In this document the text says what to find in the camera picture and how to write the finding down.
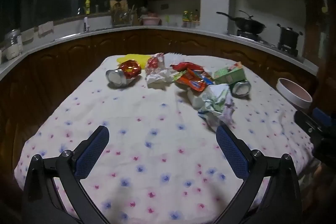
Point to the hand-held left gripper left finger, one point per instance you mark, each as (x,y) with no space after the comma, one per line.
(92,150)

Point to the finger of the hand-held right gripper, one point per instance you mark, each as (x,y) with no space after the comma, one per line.
(325,119)
(305,123)

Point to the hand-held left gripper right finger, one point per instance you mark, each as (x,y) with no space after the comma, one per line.
(232,151)

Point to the white pink waste bin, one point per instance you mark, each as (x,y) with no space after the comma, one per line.
(294,94)

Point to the white paper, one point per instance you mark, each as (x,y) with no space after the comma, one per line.
(212,102)

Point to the crushed green can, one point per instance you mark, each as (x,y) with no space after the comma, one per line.
(241,88)

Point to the green drink carton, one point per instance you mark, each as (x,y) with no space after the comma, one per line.
(228,74)

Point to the red orange snack wrapper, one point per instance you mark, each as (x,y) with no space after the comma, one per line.
(193,79)

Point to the crushed red can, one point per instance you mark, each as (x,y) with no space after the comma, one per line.
(127,69)

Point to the red white wrapper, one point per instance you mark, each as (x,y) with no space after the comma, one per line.
(155,67)

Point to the floral white tablecloth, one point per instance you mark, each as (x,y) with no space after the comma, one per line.
(147,119)

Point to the black stock pot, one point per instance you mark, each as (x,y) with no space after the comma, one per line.
(288,36)

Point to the gas stove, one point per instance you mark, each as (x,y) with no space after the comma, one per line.
(262,40)

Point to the yellow plastic bag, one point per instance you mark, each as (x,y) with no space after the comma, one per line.
(139,58)

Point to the white pleated paper liner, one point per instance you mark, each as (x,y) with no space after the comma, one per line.
(176,58)

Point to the black wok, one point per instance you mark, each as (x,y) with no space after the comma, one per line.
(249,25)

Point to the white kitchen countertop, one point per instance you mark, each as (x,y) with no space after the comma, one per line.
(210,33)

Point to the white rice cooker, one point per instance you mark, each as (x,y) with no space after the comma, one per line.
(13,45)

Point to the dark sauce bottle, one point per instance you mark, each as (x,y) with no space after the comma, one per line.
(196,16)

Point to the pink basin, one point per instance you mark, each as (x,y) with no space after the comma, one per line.
(151,21)

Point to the yellow seasoning jar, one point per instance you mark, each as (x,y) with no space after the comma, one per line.
(186,16)

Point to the yellow detergent bottle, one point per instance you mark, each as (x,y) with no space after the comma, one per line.
(87,6)

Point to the wall socket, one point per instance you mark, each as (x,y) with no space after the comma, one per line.
(164,6)

